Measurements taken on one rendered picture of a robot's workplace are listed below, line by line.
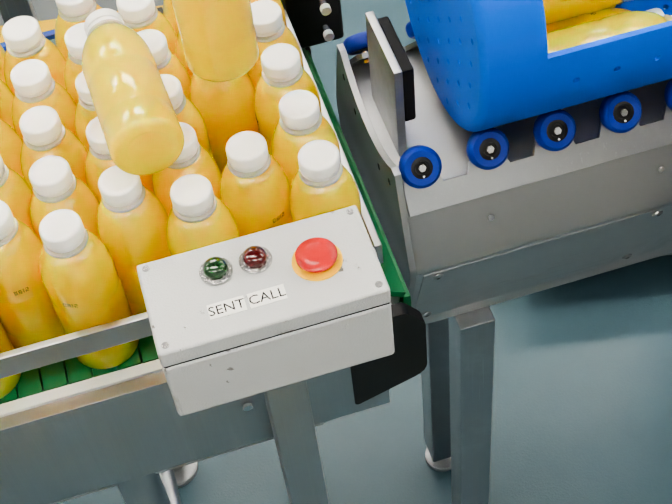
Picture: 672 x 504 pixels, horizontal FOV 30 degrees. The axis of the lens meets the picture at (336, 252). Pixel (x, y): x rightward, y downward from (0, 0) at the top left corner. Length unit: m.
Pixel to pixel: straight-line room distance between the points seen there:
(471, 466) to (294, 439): 0.69
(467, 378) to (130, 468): 0.52
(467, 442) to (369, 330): 0.78
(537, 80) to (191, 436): 0.52
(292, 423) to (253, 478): 0.99
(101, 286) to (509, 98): 0.43
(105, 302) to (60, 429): 0.16
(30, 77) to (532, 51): 0.50
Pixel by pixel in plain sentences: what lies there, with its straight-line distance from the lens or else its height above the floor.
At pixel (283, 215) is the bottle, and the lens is 1.22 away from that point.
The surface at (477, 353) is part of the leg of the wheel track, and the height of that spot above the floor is 0.56.
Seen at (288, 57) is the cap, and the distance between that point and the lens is 1.26.
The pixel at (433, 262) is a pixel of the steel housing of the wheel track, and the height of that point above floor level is 0.84.
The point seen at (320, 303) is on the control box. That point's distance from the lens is 1.04.
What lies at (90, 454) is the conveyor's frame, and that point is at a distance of 1.35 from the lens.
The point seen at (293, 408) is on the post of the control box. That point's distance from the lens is 1.21.
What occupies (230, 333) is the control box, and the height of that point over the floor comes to 1.10.
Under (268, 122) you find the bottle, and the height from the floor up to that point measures 1.03.
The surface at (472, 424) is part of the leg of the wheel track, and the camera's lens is 1.80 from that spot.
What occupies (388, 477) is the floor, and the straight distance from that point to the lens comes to 2.20.
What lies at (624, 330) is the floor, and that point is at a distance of 2.37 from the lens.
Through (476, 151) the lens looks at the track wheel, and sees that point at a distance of 1.32.
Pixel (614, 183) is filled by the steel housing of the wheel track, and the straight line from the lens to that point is 1.42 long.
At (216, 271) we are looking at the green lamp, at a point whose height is 1.11.
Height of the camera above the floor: 1.94
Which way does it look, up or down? 52 degrees down
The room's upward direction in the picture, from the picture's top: 7 degrees counter-clockwise
